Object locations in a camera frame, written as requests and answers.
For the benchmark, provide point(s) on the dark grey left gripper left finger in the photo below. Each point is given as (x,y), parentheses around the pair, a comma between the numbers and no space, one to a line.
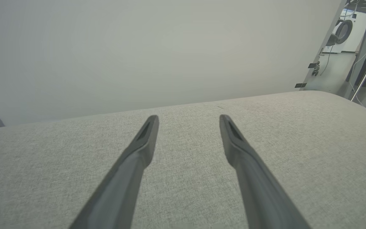
(129,178)

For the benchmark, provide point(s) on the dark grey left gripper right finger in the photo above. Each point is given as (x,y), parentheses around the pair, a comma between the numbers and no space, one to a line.
(253,181)

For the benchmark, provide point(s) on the white washing machine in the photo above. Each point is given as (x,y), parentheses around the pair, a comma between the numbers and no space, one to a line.
(348,31)

